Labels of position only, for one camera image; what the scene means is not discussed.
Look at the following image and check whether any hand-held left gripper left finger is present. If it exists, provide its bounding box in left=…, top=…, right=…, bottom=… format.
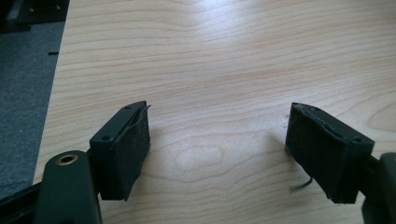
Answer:
left=88, top=100, right=152, bottom=202

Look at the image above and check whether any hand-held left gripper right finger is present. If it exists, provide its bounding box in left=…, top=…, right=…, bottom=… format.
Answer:
left=284, top=102, right=375, bottom=204

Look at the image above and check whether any black metal stand base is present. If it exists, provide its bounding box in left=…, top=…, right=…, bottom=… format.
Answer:
left=0, top=0, right=71, bottom=34

